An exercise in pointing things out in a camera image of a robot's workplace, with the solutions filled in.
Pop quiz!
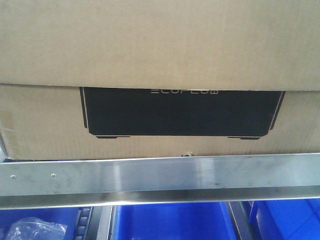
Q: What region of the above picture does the brown cardboard box black print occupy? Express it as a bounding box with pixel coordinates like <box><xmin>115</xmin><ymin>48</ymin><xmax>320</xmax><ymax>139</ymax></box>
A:
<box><xmin>0</xmin><ymin>0</ymin><xmax>320</xmax><ymax>160</ymax></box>

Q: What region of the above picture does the blue plastic bin middle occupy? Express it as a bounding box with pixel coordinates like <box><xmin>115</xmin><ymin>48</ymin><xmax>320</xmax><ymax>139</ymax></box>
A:
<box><xmin>113</xmin><ymin>202</ymin><xmax>237</xmax><ymax>240</ymax></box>

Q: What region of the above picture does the blue plastic bin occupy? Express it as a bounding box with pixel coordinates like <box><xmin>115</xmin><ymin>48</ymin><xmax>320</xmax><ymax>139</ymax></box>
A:
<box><xmin>113</xmin><ymin>202</ymin><xmax>237</xmax><ymax>240</ymax></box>
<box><xmin>242</xmin><ymin>198</ymin><xmax>320</xmax><ymax>240</ymax></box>
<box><xmin>0</xmin><ymin>207</ymin><xmax>92</xmax><ymax>240</ymax></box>

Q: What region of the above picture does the grey metal divider left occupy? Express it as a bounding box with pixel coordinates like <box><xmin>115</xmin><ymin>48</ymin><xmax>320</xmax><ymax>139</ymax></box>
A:
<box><xmin>84</xmin><ymin>206</ymin><xmax>116</xmax><ymax>240</ymax></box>

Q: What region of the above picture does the grey metal divider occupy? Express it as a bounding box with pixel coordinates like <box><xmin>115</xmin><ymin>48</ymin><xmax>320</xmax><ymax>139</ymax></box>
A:
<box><xmin>227</xmin><ymin>201</ymin><xmax>257</xmax><ymax>240</ymax></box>
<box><xmin>84</xmin><ymin>206</ymin><xmax>116</xmax><ymax>240</ymax></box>

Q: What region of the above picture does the blue plastic bin left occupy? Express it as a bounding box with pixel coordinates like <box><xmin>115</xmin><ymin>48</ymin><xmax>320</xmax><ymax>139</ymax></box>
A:
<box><xmin>0</xmin><ymin>207</ymin><xmax>92</xmax><ymax>240</ymax></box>

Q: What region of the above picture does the grey metal divider right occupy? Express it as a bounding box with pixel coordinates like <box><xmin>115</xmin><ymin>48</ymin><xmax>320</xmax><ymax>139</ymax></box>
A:
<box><xmin>227</xmin><ymin>201</ymin><xmax>257</xmax><ymax>240</ymax></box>

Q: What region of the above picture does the blue plastic bin right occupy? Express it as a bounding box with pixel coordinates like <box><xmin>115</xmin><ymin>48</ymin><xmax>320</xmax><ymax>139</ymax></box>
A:
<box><xmin>242</xmin><ymin>198</ymin><xmax>320</xmax><ymax>240</ymax></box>

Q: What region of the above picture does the clear plastic bag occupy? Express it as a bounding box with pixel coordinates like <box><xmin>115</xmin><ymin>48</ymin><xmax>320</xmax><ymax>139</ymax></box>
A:
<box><xmin>4</xmin><ymin>217</ymin><xmax>68</xmax><ymax>240</ymax></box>

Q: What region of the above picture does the steel shelf front rail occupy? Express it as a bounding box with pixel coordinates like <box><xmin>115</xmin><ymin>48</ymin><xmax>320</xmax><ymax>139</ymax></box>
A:
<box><xmin>0</xmin><ymin>153</ymin><xmax>320</xmax><ymax>209</ymax></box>

